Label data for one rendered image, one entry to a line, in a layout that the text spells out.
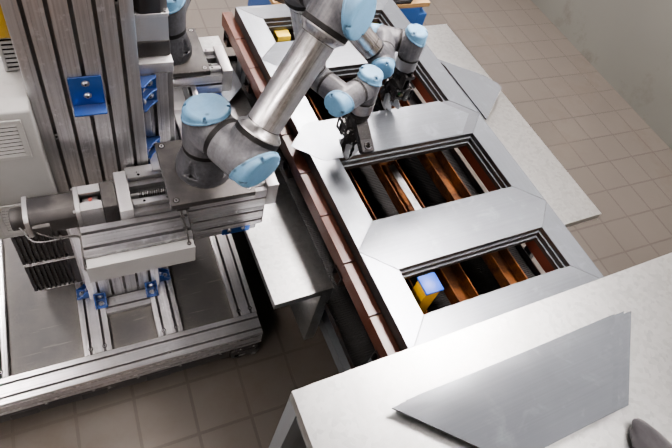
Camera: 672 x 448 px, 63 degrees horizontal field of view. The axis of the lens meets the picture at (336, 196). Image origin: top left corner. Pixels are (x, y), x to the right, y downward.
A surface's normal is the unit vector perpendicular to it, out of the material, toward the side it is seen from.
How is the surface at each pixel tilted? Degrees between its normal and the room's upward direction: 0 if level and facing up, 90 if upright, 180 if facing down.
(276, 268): 0
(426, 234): 0
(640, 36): 90
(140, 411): 0
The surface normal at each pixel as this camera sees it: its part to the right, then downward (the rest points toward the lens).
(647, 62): -0.91, 0.18
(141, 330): 0.20, -0.61
